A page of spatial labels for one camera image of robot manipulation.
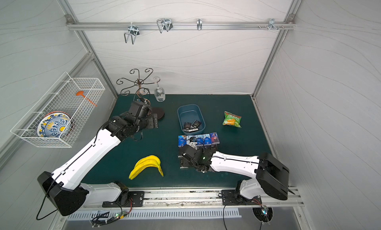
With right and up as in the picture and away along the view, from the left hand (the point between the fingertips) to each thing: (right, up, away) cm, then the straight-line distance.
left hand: (150, 119), depth 75 cm
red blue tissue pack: (+36, -14, +18) cm, 42 cm away
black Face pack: (+17, -7, +24) cm, 30 cm away
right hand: (+17, -22, +6) cm, 29 cm away
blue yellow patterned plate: (-37, -1, -13) cm, 39 cm away
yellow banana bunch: (-3, -24, +6) cm, 24 cm away
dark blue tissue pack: (+15, -15, +18) cm, 27 cm away
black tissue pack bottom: (+21, -9, +20) cm, 30 cm away
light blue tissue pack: (+31, -15, +18) cm, 39 cm away
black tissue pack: (+18, -22, -3) cm, 29 cm away
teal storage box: (+21, -2, +30) cm, 36 cm away
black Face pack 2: (+24, -5, +26) cm, 36 cm away
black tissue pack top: (+35, -19, +15) cm, 42 cm away
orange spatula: (-39, +14, +3) cm, 41 cm away
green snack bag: (+47, -2, +26) cm, 54 cm away
